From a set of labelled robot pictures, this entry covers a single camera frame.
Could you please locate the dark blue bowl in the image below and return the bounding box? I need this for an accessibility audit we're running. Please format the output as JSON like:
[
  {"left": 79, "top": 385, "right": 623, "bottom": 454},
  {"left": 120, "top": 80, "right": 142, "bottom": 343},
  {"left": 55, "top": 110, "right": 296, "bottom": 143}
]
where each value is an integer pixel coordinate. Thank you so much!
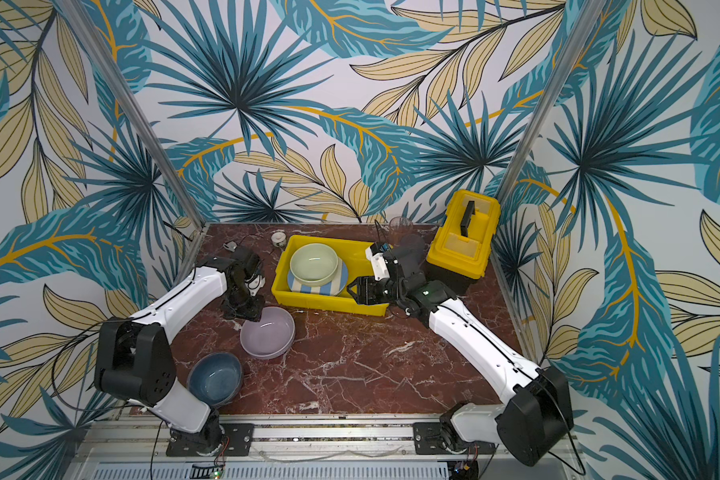
[{"left": 187, "top": 352, "right": 243, "bottom": 408}]

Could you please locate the grey translucent cup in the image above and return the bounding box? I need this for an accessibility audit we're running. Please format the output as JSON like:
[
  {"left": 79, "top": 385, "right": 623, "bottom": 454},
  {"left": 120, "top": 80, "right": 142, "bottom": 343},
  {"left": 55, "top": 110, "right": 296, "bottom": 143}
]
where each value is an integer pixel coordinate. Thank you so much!
[{"left": 398, "top": 233, "right": 427, "bottom": 252}]

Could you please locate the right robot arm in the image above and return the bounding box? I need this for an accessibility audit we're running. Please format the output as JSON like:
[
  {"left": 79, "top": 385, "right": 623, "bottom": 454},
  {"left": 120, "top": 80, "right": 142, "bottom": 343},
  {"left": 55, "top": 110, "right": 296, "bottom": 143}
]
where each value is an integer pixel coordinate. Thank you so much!
[{"left": 347, "top": 243, "right": 574, "bottom": 466}]

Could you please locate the light green bowl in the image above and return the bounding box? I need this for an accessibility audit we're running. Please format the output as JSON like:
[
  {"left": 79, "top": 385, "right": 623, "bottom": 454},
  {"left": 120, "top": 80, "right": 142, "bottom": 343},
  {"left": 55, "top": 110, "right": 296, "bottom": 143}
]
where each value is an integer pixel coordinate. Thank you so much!
[{"left": 289, "top": 243, "right": 340, "bottom": 287}]

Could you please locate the left aluminium corner post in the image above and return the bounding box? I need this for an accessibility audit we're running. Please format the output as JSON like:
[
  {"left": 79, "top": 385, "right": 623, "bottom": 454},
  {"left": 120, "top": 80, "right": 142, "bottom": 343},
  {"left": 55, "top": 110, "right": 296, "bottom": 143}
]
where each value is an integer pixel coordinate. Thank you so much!
[{"left": 58, "top": 0, "right": 206, "bottom": 230}]

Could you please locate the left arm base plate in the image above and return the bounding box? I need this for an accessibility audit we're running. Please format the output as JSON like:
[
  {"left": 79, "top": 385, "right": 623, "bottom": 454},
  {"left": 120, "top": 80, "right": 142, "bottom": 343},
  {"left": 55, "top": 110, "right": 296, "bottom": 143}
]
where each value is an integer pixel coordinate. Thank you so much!
[{"left": 166, "top": 423, "right": 254, "bottom": 458}]

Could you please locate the right aluminium corner post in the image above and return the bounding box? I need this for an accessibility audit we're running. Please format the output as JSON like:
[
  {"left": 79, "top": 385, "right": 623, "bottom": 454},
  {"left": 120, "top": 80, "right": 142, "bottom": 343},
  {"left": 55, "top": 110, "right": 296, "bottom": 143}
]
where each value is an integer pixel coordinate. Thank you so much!
[{"left": 496, "top": 0, "right": 605, "bottom": 204}]

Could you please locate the lilac bowl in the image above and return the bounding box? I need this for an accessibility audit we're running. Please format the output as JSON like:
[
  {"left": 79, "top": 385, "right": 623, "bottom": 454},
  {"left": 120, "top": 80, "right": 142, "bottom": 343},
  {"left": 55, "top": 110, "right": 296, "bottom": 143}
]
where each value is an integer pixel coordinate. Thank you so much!
[{"left": 240, "top": 306, "right": 296, "bottom": 360}]

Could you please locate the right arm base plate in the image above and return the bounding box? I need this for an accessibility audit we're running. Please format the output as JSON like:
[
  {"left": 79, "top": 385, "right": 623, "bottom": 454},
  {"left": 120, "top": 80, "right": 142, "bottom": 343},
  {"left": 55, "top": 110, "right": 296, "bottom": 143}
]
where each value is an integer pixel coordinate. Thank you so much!
[{"left": 412, "top": 422, "right": 498, "bottom": 455}]

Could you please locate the aluminium frame rail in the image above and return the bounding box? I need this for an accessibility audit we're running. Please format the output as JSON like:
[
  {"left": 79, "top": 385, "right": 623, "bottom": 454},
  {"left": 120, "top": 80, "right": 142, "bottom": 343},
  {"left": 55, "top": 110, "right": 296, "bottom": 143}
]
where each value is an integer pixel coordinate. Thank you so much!
[{"left": 65, "top": 413, "right": 589, "bottom": 480}]

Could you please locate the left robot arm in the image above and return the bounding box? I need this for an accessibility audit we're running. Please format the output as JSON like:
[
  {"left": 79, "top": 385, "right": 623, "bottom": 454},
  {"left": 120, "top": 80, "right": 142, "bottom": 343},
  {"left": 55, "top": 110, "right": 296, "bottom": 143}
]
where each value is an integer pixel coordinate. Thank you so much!
[{"left": 94, "top": 246, "right": 265, "bottom": 455}]

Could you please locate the aluminium corner post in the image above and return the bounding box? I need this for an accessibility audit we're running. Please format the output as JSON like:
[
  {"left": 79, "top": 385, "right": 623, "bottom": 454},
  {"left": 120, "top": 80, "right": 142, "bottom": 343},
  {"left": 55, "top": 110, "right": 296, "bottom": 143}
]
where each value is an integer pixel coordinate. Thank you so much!
[
  {"left": 58, "top": 0, "right": 206, "bottom": 230},
  {"left": 496, "top": 0, "right": 605, "bottom": 204}
]

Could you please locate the yellow plastic bin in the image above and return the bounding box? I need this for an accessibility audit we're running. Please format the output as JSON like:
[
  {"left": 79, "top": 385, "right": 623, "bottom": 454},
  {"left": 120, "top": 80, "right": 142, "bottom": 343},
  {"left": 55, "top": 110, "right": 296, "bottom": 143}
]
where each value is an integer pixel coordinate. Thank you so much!
[{"left": 271, "top": 233, "right": 396, "bottom": 318}]

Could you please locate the yellow black toolbox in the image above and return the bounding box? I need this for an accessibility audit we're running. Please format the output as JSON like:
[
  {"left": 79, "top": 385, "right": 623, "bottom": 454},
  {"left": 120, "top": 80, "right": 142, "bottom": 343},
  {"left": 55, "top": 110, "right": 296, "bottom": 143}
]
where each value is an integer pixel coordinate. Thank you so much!
[{"left": 426, "top": 190, "right": 501, "bottom": 296}]

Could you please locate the small white jar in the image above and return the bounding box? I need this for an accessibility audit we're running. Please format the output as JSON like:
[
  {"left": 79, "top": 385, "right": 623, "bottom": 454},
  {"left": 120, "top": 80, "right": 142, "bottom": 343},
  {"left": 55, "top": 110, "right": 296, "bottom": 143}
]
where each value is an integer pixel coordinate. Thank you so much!
[{"left": 271, "top": 231, "right": 288, "bottom": 248}]

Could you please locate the clear pink cup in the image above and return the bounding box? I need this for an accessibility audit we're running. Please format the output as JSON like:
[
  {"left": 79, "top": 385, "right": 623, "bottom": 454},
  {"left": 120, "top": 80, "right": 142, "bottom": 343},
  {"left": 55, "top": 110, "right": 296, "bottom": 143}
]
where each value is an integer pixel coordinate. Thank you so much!
[{"left": 388, "top": 216, "right": 413, "bottom": 236}]

